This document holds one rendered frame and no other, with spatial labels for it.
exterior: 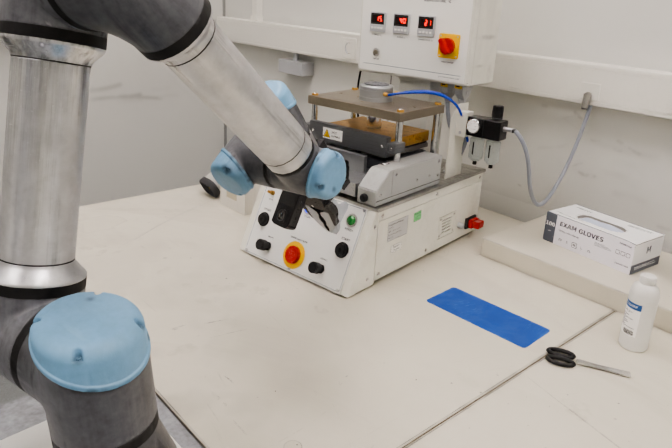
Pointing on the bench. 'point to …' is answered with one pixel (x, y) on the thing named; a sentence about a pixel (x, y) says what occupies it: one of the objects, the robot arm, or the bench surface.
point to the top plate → (381, 102)
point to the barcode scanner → (210, 185)
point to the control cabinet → (434, 24)
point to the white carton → (604, 238)
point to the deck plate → (420, 190)
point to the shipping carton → (240, 200)
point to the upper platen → (413, 137)
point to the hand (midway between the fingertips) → (331, 231)
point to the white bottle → (640, 313)
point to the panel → (307, 242)
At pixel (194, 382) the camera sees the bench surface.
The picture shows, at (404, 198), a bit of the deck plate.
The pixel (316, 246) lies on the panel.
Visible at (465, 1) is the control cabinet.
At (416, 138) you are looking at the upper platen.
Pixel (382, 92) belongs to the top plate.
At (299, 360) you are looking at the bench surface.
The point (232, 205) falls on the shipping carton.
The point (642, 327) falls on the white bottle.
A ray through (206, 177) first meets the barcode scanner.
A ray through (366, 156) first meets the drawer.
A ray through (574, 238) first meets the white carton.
